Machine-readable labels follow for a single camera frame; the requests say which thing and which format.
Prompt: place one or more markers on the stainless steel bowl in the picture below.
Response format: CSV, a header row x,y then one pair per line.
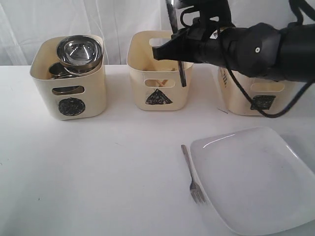
x,y
80,52

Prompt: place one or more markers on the white square plate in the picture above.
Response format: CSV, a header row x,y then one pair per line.
x,y
255,181

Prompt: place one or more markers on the steel table knife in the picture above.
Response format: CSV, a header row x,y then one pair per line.
x,y
174,26

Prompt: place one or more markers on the white backdrop curtain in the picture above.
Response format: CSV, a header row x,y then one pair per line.
x,y
26,24

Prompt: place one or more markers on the white ceramic bowl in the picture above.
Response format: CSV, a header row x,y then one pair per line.
x,y
83,72

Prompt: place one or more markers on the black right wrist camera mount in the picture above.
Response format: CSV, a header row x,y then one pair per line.
x,y
207,9

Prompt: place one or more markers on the steel fork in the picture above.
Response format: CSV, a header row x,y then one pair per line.
x,y
194,188

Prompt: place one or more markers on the cream bin with triangle mark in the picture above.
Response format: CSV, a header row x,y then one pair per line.
x,y
144,70

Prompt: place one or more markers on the cream bin with circle mark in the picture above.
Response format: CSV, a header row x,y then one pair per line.
x,y
91,102

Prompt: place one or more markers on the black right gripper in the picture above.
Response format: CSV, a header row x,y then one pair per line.
x,y
249,51

